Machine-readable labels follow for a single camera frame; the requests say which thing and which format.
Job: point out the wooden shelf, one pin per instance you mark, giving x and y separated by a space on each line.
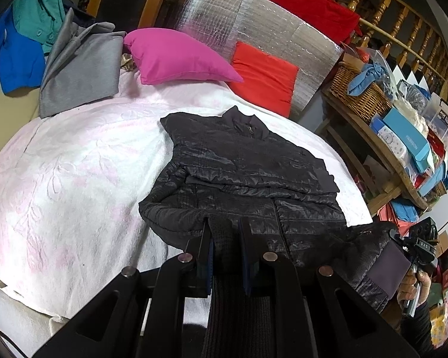
388 158

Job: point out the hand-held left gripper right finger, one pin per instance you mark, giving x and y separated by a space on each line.
248 253

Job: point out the wooden cabinet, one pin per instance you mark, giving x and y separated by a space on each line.
94 3

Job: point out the wooden railing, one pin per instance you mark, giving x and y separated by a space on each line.
381 15

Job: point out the blue jacket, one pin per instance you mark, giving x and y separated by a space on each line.
18 63

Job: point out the teal jacket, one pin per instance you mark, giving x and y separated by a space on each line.
37 7

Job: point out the white floral blanket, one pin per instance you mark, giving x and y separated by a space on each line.
78 175

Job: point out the grey garment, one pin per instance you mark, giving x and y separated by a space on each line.
78 67

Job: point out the navy garment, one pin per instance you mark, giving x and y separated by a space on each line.
78 16

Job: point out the pink pillow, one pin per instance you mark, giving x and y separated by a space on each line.
171 56

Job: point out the black puffer jacket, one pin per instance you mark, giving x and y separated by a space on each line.
246 164

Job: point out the light blue cloth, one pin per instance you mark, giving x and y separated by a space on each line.
362 82

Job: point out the clear plastic storage box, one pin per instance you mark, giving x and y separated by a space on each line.
444 130

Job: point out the silver foil insulation board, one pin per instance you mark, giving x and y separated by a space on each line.
265 26

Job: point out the person's right hand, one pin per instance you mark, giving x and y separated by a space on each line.
404 287

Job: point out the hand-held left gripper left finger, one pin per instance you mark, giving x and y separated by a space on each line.
207 257

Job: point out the red pillow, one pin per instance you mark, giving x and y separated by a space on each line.
265 78

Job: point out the person's right forearm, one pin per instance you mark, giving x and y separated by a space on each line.
418 332

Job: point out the white patterned box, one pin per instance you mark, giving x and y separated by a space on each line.
392 143

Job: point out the light blue box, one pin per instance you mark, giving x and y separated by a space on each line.
407 138

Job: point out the red cloth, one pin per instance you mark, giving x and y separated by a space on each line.
313 7

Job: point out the gold cloth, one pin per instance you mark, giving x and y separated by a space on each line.
127 62

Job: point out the wicker basket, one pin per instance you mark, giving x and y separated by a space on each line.
358 99

